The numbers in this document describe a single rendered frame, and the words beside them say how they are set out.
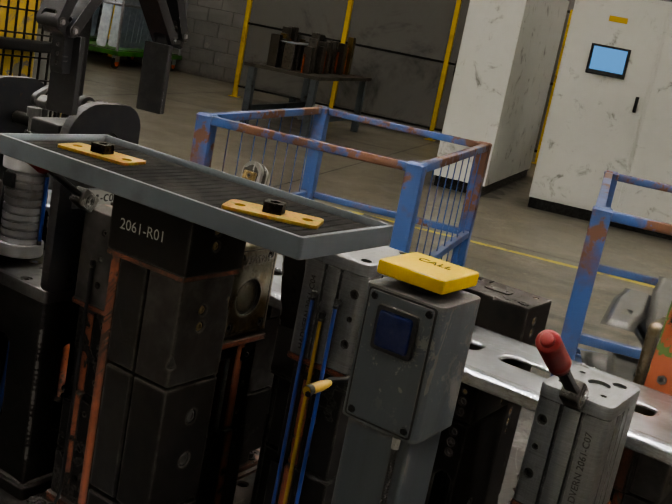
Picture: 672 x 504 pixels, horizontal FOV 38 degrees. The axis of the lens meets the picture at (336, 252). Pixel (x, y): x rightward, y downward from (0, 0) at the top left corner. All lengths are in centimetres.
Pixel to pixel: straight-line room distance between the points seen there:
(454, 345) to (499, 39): 832
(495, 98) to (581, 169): 101
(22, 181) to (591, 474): 74
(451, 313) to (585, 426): 19
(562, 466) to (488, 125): 822
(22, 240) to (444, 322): 66
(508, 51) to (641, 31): 115
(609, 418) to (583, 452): 4
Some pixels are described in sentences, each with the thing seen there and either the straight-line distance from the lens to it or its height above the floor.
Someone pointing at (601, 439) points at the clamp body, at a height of 103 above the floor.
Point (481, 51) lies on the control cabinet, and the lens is 907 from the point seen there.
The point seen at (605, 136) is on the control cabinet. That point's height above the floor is 78.
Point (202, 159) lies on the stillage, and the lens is 329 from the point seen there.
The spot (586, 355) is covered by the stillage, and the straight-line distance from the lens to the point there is 392.
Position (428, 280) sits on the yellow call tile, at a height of 116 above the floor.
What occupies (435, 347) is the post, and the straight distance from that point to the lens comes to 73.
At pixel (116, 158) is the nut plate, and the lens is 96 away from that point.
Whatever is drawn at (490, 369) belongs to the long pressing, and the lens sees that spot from 106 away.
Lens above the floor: 133
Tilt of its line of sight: 13 degrees down
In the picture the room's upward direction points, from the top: 11 degrees clockwise
